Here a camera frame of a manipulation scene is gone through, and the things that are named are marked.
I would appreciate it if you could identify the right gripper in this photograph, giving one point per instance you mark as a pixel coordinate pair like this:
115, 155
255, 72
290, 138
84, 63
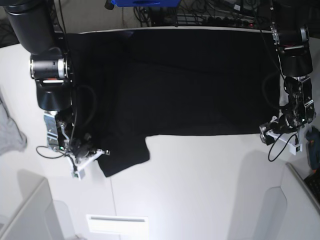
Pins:
82, 152

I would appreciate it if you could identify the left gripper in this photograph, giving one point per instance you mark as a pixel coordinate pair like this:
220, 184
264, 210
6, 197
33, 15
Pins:
278, 127

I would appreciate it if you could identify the black T-shirt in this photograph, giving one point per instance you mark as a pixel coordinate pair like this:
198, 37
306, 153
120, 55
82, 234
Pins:
184, 82

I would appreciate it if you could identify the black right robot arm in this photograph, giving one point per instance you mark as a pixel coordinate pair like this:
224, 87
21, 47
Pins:
51, 68

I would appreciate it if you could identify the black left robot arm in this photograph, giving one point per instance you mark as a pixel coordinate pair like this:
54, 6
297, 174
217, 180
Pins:
295, 65

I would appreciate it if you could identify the blue glue gun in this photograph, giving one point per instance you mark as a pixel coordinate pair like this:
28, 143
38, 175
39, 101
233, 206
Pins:
312, 137

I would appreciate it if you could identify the black keyboard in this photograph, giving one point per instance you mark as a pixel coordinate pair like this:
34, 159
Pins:
313, 183

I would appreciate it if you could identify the grey cloth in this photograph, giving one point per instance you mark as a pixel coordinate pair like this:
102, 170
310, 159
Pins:
11, 138

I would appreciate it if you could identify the black power strip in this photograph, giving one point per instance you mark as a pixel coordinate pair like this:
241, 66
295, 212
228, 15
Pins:
228, 22

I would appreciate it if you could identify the blue box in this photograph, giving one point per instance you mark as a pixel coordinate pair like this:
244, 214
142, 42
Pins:
146, 3

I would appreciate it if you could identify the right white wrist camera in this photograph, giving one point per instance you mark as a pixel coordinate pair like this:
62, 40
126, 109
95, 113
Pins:
78, 174

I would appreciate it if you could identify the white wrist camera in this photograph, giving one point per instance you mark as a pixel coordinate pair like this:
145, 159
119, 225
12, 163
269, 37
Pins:
295, 148
78, 174

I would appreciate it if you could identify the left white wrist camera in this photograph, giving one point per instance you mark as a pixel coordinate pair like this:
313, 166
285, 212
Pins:
295, 148

